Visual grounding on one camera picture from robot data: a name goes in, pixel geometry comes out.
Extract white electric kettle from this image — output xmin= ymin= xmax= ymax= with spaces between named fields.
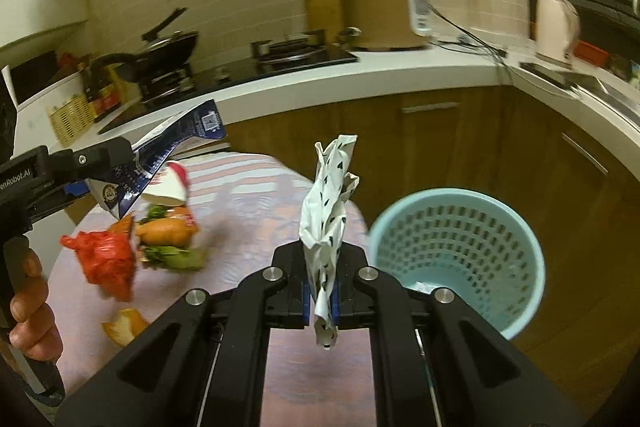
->
xmin=535 ymin=0 xmax=580 ymax=68

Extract paper instant noodle cup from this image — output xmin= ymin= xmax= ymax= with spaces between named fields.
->
xmin=142 ymin=161 xmax=190 ymax=207

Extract person's left hand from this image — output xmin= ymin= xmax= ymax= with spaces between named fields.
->
xmin=9 ymin=248 xmax=63 ymax=363

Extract orange snack packet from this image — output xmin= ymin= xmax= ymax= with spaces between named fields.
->
xmin=107 ymin=213 xmax=134 ymax=237

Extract light blue trash basket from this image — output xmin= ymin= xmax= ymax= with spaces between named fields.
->
xmin=368 ymin=187 xmax=546 ymax=340

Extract black gas stove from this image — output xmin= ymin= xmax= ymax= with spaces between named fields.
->
xmin=99 ymin=29 xmax=358 ymax=134

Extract black power cable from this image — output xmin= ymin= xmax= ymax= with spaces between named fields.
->
xmin=426 ymin=3 xmax=509 ymax=61

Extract dark sauce bottle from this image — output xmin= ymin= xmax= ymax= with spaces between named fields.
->
xmin=98 ymin=67 xmax=120 ymax=114
xmin=80 ymin=68 xmax=105 ymax=122

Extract yellow woven basket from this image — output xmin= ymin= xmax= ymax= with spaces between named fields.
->
xmin=49 ymin=94 xmax=94 ymax=146

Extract wooden kitchen cabinets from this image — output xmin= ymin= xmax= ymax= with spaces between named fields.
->
xmin=226 ymin=87 xmax=639 ymax=418

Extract green lettuce leaf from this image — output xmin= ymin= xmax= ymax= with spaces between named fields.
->
xmin=136 ymin=204 xmax=205 ymax=271

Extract white countertop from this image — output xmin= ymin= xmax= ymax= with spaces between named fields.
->
xmin=13 ymin=44 xmax=640 ymax=183

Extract orange peel piece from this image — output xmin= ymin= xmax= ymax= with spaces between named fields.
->
xmin=102 ymin=308 xmax=149 ymax=347

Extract black wok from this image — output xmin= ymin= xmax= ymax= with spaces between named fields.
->
xmin=89 ymin=8 xmax=198 ymax=83

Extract beige rice cooker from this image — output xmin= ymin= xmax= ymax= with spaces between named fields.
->
xmin=338 ymin=0 xmax=433 ymax=52

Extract steel sink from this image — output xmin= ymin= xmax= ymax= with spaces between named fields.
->
xmin=520 ymin=62 xmax=640 ymax=127

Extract red plastic bag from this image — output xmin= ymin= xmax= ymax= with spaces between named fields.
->
xmin=60 ymin=231 xmax=136 ymax=303

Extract orange carrot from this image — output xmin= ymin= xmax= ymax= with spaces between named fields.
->
xmin=134 ymin=218 xmax=198 ymax=248

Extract red container on counter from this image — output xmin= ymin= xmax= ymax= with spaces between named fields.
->
xmin=574 ymin=40 xmax=610 ymax=68

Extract white polka dot wrapper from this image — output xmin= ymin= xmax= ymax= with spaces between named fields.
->
xmin=298 ymin=134 xmax=359 ymax=350

